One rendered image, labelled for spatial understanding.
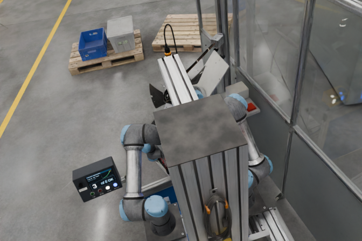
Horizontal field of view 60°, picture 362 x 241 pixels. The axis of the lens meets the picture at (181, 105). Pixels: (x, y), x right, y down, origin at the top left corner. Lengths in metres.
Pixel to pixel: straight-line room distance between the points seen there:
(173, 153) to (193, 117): 0.16
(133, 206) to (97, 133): 2.41
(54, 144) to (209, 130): 3.42
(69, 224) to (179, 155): 2.62
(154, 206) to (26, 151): 2.86
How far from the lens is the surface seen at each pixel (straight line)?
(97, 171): 2.02
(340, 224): 2.53
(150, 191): 2.34
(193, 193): 1.06
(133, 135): 1.80
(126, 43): 5.09
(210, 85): 2.45
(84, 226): 3.39
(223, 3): 2.54
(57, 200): 3.68
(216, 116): 1.03
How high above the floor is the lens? 2.75
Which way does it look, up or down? 42 degrees down
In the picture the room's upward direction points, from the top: 11 degrees counter-clockwise
